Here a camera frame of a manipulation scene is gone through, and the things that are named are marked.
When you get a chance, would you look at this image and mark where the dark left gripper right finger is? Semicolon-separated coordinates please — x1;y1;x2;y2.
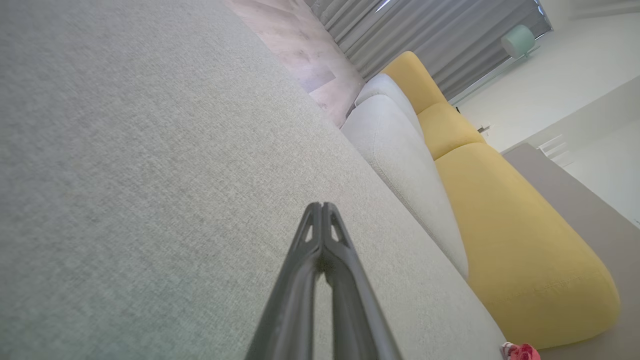
322;201;404;360

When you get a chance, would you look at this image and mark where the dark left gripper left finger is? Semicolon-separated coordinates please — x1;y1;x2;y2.
245;201;324;360

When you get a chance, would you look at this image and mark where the red white basketball jersey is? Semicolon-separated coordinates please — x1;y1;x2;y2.
501;342;542;360

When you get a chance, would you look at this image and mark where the medium grey sofa seat cushion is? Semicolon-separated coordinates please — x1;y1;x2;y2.
340;94;470;281

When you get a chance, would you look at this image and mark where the long yellow sofa back cushion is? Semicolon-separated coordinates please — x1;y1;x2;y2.
434;142;621;350

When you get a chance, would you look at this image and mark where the large grey sofa seat cushion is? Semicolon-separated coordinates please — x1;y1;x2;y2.
0;0;507;360

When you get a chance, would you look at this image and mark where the medium yellow sofa back cushion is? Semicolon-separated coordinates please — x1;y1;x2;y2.
416;101;486;161

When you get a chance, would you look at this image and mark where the small grey sofa seat cushion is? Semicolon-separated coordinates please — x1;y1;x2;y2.
354;73;426;142

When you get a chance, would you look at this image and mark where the small yellow sofa back cushion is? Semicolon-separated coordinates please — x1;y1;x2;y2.
381;50;449;115

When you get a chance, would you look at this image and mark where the white slatted object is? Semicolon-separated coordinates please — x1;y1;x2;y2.
537;133;577;169

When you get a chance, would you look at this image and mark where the grey pleated curtain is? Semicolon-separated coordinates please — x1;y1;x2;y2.
304;0;554;102

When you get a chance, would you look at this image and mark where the mint green round lamp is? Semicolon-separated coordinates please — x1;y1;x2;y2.
501;24;537;60

